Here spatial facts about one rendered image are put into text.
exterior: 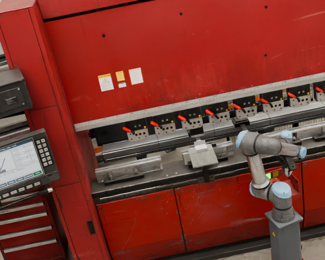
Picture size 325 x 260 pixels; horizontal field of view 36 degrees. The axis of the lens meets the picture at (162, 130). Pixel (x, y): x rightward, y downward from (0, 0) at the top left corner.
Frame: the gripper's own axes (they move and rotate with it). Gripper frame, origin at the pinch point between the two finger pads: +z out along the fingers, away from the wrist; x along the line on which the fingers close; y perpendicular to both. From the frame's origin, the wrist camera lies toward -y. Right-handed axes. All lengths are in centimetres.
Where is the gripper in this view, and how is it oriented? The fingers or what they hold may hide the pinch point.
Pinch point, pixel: (288, 175)
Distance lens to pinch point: 365.7
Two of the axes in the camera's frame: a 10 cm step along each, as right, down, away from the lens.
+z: 1.5, 8.3, 5.4
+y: -2.7, -4.9, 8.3
